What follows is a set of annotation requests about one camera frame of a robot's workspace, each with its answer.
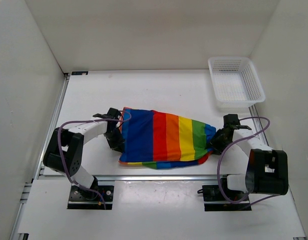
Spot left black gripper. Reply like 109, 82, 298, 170
103, 127, 125, 153

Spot rainbow striped shorts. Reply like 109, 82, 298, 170
119, 107, 216, 170

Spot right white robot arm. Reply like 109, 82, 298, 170
208, 114, 288, 204

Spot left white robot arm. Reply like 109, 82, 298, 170
43, 107, 128, 200

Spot white plastic basket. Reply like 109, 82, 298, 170
208, 56, 265, 109

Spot black corner label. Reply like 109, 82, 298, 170
71, 71, 89, 76

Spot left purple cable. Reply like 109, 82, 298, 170
58, 110, 132, 210

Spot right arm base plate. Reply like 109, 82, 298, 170
197, 177, 251, 212

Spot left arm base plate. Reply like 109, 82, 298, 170
67, 185, 114, 210

